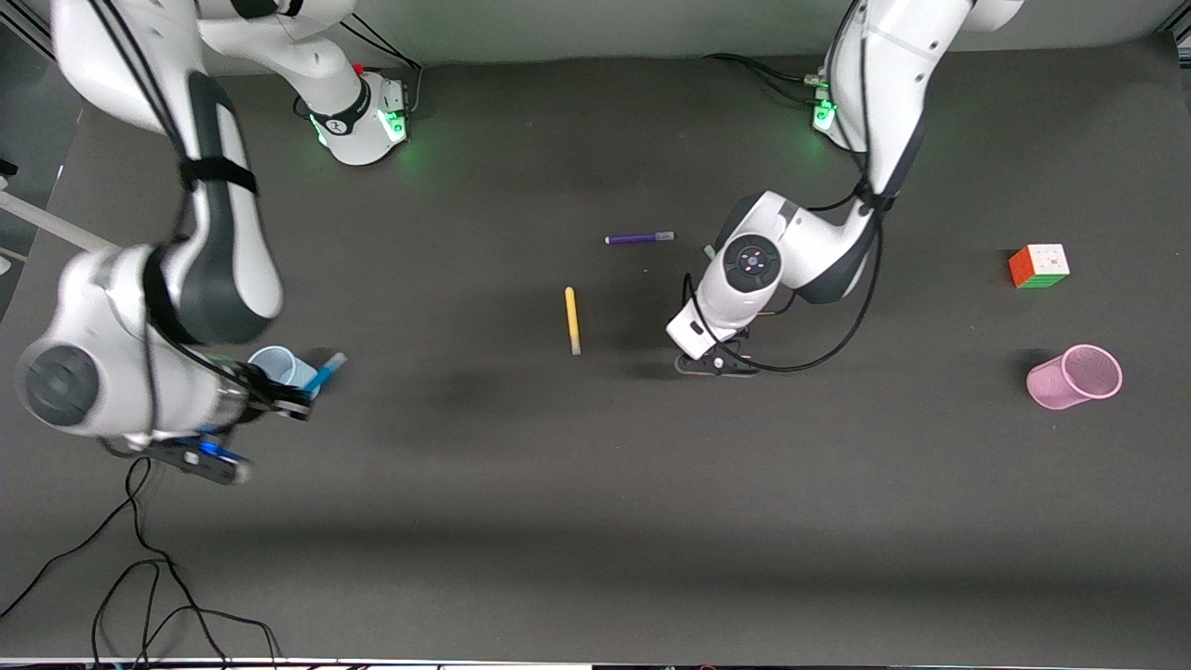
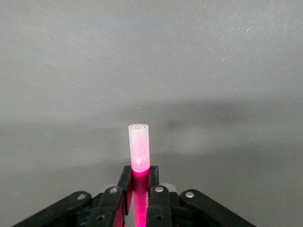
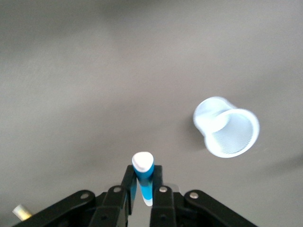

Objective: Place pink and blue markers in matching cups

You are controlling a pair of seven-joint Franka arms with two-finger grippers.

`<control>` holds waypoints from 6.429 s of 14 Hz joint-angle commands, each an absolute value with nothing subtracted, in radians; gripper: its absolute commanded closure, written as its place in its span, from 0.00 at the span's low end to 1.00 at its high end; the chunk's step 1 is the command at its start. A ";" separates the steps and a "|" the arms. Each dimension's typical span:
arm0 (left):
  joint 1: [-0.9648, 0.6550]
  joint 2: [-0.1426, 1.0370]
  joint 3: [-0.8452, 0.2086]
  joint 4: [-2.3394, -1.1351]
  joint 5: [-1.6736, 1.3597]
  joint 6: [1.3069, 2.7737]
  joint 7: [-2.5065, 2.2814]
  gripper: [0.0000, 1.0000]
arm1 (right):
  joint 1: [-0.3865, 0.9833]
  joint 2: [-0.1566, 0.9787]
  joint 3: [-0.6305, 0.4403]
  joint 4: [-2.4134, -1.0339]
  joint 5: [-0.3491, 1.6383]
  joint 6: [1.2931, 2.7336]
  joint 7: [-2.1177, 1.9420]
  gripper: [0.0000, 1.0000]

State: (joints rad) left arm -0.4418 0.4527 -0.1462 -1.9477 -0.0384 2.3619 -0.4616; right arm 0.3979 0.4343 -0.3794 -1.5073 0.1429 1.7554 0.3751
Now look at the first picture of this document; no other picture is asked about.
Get blue marker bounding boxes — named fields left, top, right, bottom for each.
left=303, top=352, right=348, bottom=395

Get translucent blue cup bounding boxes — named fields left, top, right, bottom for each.
left=247, top=345, right=322, bottom=403

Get colourful puzzle cube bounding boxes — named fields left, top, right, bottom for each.
left=1009, top=244, right=1071, bottom=290

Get translucent pink cup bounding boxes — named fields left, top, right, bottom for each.
left=1026, top=344, right=1124, bottom=411

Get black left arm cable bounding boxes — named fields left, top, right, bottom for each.
left=684, top=0, right=887, bottom=373

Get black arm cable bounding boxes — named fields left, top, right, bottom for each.
left=684, top=0, right=887, bottom=373
left=88, top=0, right=280, bottom=410

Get thin black loose cable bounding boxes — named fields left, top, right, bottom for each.
left=0, top=456, right=285, bottom=670

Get black left arm base cables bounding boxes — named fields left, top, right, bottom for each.
left=703, top=51, right=834, bottom=108

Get black arm base cables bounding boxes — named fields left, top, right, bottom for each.
left=293, top=17, right=424, bottom=117
left=703, top=51, right=834, bottom=108

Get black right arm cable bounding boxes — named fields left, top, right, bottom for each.
left=88, top=0, right=280, bottom=410

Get black right arm base cables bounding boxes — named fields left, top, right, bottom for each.
left=293, top=17, right=424, bottom=117

